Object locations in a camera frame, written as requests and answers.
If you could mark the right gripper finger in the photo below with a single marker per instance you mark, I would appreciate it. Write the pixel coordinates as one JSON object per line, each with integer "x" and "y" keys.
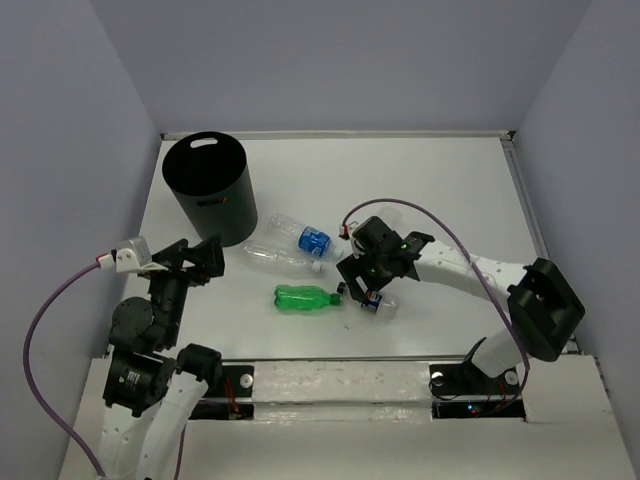
{"x": 374, "y": 285}
{"x": 349, "y": 271}

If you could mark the green plastic bottle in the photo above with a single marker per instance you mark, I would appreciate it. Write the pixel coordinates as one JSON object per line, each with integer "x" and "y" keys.
{"x": 304, "y": 298}

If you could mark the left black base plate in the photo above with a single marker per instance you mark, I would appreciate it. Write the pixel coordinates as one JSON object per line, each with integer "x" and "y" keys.
{"x": 231, "y": 399}

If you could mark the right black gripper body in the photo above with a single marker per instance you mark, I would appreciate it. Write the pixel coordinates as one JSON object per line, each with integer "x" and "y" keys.
{"x": 371, "y": 263}

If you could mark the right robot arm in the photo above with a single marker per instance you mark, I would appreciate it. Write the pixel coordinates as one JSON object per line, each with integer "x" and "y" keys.
{"x": 542, "y": 309}

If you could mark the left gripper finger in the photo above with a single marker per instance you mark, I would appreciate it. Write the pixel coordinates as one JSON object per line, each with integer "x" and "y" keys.
{"x": 207, "y": 252}
{"x": 210, "y": 269}

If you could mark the clear plastic bottle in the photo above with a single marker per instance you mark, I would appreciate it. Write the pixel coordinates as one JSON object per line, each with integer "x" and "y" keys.
{"x": 277, "y": 260}

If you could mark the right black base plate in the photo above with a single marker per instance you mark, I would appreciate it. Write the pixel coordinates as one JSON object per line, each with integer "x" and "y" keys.
{"x": 460, "y": 392}

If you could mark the Pepsi label clear bottle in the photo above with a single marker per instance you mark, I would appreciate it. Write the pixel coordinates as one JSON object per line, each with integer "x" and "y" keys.
{"x": 386, "y": 311}

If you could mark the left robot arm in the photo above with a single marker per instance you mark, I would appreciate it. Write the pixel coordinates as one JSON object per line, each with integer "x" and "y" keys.
{"x": 148, "y": 397}

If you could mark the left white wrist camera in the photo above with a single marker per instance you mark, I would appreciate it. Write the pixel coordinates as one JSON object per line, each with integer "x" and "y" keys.
{"x": 131, "y": 256}

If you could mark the green label clear bottle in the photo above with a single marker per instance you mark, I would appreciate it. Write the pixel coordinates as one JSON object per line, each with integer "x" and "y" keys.
{"x": 390, "y": 216}

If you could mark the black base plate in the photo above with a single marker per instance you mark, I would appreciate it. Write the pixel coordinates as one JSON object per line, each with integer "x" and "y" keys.
{"x": 460, "y": 392}
{"x": 231, "y": 399}

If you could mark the black plastic bin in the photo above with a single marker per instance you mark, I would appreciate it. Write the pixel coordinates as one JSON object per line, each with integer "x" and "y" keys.
{"x": 208, "y": 174}

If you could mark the blue label clear bottle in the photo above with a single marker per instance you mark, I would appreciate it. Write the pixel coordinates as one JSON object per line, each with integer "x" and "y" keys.
{"x": 303, "y": 237}

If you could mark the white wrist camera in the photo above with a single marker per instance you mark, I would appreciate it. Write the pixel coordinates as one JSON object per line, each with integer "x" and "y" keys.
{"x": 346, "y": 232}
{"x": 131, "y": 256}

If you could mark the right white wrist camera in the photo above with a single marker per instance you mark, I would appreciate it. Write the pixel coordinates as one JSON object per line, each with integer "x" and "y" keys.
{"x": 346, "y": 232}

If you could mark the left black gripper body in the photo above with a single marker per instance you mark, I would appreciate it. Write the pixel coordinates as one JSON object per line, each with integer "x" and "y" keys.
{"x": 171, "y": 286}

